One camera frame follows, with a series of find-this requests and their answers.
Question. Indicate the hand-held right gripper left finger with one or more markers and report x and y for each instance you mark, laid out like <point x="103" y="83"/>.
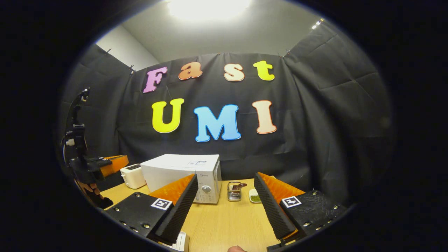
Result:
<point x="178" y="210"/>

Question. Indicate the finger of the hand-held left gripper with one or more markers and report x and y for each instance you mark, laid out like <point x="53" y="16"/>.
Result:
<point x="117" y="164"/>

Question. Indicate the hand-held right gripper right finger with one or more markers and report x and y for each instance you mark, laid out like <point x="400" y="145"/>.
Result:
<point x="271" y="210"/>

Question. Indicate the white microwave oven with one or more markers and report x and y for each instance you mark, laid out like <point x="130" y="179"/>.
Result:
<point x="175" y="169"/>

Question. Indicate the white toaster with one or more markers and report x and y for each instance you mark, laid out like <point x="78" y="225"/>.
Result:
<point x="133" y="176"/>

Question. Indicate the white divided dish with beans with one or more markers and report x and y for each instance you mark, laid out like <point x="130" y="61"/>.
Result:
<point x="254" y="197"/>

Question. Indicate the metal utensil holder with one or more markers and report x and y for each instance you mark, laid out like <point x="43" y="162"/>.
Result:
<point x="234" y="193"/>

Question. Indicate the black backdrop cloth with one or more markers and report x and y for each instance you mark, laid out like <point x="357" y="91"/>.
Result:
<point x="332" y="122"/>

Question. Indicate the large ceiling light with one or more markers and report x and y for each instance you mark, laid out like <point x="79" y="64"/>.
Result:
<point x="209" y="8"/>

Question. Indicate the small ceiling light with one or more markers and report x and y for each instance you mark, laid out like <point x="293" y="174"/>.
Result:
<point x="317" y="24"/>

